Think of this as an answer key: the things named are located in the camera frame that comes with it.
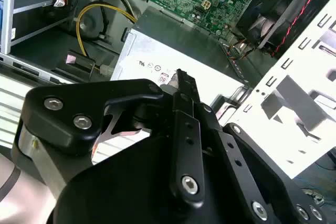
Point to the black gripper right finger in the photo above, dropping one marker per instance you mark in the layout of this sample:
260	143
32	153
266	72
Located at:
262	171

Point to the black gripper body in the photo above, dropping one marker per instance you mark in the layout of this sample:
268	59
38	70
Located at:
126	187

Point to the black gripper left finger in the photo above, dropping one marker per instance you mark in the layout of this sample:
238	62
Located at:
118	90

